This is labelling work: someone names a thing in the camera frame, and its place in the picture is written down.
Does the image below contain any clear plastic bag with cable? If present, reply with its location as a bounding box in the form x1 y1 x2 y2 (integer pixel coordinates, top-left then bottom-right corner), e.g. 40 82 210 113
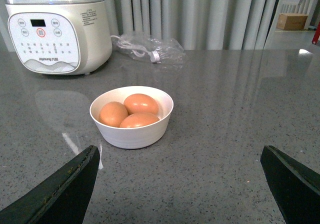
110 31 188 66

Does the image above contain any white bowl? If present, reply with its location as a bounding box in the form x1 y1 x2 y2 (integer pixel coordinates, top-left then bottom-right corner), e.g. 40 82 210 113
89 86 174 149

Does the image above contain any brown egg left in bowl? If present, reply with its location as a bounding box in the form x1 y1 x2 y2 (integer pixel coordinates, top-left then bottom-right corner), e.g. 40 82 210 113
98 101 129 128

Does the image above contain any cardboard box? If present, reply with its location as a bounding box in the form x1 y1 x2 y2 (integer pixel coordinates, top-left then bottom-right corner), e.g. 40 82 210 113
276 13 308 31

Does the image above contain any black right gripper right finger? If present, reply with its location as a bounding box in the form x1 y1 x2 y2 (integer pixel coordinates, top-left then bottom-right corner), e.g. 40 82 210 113
260 145 320 224

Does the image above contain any grey curtain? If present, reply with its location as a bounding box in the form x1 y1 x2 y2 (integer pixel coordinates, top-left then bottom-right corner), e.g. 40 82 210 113
105 0 280 50

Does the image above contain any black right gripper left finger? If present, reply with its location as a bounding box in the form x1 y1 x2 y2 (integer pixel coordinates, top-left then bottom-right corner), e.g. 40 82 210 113
0 145 100 224

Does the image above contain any brown egg front in bowl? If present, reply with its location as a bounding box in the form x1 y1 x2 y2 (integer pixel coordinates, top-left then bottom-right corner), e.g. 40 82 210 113
119 112 160 128

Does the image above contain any brown egg back in bowl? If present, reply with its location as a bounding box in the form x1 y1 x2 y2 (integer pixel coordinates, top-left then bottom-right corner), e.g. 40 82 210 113
123 93 159 115

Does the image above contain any white kitchen appliance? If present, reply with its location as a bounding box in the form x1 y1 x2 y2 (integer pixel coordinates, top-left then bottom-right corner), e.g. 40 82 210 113
4 0 112 75

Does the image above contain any brown egg in bowl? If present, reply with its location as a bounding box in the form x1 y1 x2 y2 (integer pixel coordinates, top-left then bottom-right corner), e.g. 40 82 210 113
119 112 160 128
123 93 159 115
98 101 129 128

